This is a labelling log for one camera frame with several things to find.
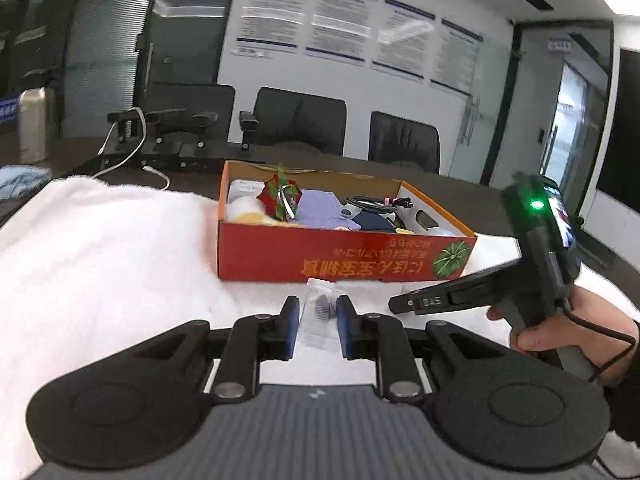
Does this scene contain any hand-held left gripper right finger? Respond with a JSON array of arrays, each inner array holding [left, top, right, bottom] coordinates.
[[336, 294, 506, 402]]

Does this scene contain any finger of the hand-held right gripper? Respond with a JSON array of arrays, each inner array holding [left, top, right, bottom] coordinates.
[[387, 266, 524, 317]]

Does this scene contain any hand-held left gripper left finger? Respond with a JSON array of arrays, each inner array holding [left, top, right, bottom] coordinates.
[[131, 295, 301, 404]]

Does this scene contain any small clear plastic bag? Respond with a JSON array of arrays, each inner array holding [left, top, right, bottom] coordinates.
[[297, 279, 344, 349]]

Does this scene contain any red orange cardboard box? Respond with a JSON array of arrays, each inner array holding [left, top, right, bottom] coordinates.
[[216, 160, 479, 284]]

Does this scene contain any navy blue pouch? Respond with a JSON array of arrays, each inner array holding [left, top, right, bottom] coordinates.
[[352, 209, 401, 234]]

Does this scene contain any yellow white-spotted plush toy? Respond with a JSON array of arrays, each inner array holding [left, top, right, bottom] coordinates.
[[224, 195, 281, 227]]

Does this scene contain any purple cloth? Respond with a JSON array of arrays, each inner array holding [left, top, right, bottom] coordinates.
[[294, 189, 369, 234]]

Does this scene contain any braided cable with pink ties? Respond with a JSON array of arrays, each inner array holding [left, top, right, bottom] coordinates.
[[342, 194, 414, 211]]

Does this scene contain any red green snack packet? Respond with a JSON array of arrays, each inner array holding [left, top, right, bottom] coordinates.
[[256, 163, 303, 224]]

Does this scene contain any white wet wipes pack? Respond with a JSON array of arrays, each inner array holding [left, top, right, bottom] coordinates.
[[227, 179, 271, 202]]

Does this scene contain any person's right hand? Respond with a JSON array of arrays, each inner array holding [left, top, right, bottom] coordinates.
[[487, 284, 640, 362]]

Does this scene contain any dark framed glass door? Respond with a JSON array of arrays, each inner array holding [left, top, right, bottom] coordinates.
[[514, 19, 617, 242]]

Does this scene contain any black leather office chair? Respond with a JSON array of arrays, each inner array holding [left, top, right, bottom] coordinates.
[[140, 83, 236, 144], [252, 86, 348, 156], [368, 111, 441, 175]]

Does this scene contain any dark wooden desk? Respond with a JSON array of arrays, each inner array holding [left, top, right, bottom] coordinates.
[[0, 132, 621, 272]]

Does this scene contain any white towel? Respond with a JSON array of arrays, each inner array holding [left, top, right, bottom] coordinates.
[[0, 175, 640, 480]]

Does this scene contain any light blue cloth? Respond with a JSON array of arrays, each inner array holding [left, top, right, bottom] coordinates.
[[0, 165, 54, 201]]

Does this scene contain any frosted glass office door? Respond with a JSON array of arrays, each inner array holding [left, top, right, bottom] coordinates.
[[142, 0, 236, 89]]

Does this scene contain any steel thermos jug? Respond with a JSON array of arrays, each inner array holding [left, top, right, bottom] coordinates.
[[17, 87, 59, 165]]

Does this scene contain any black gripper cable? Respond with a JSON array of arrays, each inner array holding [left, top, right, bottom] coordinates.
[[562, 307, 640, 387]]

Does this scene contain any black wall screen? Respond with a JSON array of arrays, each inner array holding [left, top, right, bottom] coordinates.
[[595, 46, 640, 222]]

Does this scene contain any glass door with handle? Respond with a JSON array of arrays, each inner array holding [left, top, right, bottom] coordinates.
[[447, 35, 521, 187]]

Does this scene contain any white charging cable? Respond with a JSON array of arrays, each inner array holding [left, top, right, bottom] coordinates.
[[92, 107, 171, 191]]

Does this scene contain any wall poster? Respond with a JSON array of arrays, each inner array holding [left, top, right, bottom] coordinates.
[[370, 0, 436, 84], [305, 0, 379, 66], [234, 0, 314, 59], [429, 18, 484, 96]]

